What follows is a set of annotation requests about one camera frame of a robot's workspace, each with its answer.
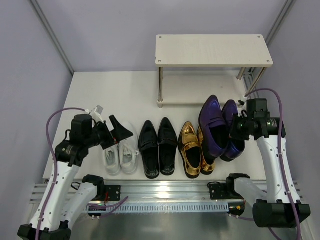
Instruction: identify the purple loafer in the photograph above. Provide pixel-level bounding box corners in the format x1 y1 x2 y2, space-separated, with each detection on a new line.
198 95 229 161
220 99 245 162

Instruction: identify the gold loafer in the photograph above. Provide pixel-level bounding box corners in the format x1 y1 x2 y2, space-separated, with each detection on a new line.
178 121 201 179
197 126 216 175

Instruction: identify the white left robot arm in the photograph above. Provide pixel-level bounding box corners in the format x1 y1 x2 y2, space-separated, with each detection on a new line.
17 111 134 240

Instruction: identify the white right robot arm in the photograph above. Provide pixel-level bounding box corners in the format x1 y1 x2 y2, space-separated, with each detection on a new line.
226 98 311 228

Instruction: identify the white two-tier shoe shelf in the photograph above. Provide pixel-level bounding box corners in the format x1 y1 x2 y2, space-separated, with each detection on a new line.
155 34 273 108

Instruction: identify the white right sneaker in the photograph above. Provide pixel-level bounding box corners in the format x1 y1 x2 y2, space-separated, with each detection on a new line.
119 122 139 175

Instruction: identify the white sneaker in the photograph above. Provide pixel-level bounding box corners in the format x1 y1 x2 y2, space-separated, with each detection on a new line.
119 122 139 175
103 145 121 176

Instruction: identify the black patent left loafer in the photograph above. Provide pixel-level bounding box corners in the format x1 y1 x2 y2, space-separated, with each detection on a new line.
138 120 160 179

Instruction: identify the black patent loafer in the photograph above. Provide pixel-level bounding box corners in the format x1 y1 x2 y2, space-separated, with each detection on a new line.
157 117 178 176
138 120 160 179

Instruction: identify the white left sneaker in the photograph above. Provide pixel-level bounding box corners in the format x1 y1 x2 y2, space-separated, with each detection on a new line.
103 145 121 176

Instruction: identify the black patent right loafer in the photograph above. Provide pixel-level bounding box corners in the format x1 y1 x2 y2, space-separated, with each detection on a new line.
157 117 178 176

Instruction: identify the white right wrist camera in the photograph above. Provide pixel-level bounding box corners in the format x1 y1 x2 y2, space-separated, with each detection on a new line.
237 96 248 108

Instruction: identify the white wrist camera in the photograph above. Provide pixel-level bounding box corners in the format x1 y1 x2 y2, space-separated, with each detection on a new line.
84 105 104 123
237 96 248 108

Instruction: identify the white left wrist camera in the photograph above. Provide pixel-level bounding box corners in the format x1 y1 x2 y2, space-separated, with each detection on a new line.
84 105 104 123

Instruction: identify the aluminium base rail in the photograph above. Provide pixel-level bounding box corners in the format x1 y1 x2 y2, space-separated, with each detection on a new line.
31 180 305 203

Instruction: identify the grey slotted cable duct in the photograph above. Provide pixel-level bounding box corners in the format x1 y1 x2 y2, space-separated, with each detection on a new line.
86 201 230 214

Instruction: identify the right corner aluminium post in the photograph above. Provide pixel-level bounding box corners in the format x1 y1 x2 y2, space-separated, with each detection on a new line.
265 0 297 47

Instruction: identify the corner aluminium post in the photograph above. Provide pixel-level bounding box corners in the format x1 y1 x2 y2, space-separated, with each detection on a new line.
265 0 297 47
28 0 75 76

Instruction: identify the left corner aluminium post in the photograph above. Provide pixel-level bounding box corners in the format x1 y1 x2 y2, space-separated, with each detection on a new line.
28 0 75 76

